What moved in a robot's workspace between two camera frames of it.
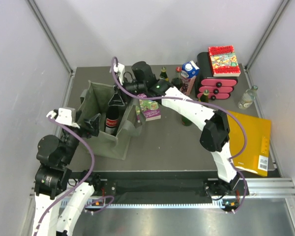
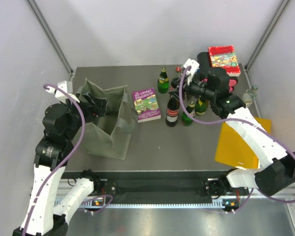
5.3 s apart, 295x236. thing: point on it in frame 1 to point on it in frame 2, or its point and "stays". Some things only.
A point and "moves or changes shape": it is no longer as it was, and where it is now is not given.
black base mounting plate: x=162 y=186 stays
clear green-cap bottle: x=248 y=98 stays
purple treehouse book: x=149 y=108 stays
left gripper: x=94 y=127 to x=96 y=107
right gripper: x=116 y=99 to x=187 y=88
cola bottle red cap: x=112 y=122 to x=172 y=111
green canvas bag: x=93 y=99 moves or changes shape
